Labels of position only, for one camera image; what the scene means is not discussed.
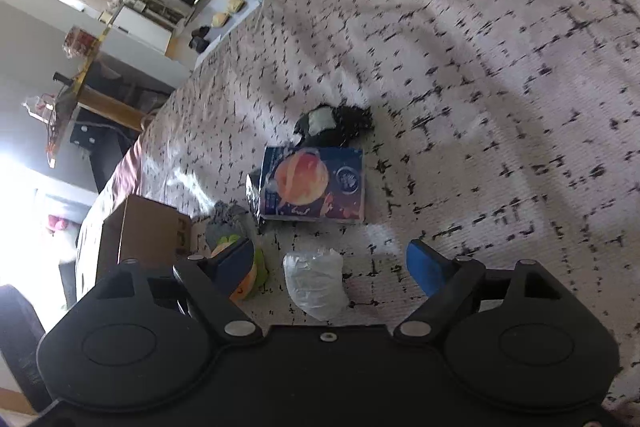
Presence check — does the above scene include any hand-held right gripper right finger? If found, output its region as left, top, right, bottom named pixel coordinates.
left=393, top=238, right=572, bottom=348

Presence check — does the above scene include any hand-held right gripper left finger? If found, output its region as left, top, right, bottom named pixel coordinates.
left=94, top=236, right=264, bottom=346

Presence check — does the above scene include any orange and green plush toy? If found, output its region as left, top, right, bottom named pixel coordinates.
left=207, top=232, right=269, bottom=303

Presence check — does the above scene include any grey knitted cloth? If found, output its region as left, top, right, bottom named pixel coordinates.
left=206, top=202, right=256, bottom=248

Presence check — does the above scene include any dark shiny packet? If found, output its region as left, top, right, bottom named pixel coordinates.
left=245, top=167, right=266, bottom=234

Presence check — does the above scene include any clear crinkled plastic bag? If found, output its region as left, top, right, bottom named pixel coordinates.
left=282, top=248, right=351, bottom=322

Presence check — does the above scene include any brown cardboard box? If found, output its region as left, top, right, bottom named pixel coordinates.
left=97, top=194, right=194, bottom=273

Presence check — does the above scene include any blue packet with orange print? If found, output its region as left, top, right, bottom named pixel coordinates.
left=260, top=146, right=367, bottom=224

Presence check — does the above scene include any black cloth with white patch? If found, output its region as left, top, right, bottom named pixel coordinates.
left=292, top=104, right=375, bottom=148

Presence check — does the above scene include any mauve bed sheet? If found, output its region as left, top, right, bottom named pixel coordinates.
left=101, top=136, right=152, bottom=208

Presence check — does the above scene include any white duvet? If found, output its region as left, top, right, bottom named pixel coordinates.
left=74, top=187, right=127, bottom=268

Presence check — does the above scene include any black low cabinet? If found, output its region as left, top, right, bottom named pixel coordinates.
left=69, top=119, right=139, bottom=194

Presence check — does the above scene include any round table with gold leg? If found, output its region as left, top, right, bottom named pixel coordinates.
left=49, top=23, right=156, bottom=168

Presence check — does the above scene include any white black-patterned blanket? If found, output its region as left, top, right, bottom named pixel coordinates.
left=75, top=0, right=640, bottom=414

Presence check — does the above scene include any dark cloth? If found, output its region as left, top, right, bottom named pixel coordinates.
left=0, top=284, right=52, bottom=414

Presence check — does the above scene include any clear water bottle red label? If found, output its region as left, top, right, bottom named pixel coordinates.
left=21, top=92, right=57, bottom=120

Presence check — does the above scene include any red gift box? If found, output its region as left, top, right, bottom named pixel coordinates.
left=62, top=26, right=99, bottom=58

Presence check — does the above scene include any white standing fan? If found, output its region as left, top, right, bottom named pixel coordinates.
left=101, top=0, right=139, bottom=26

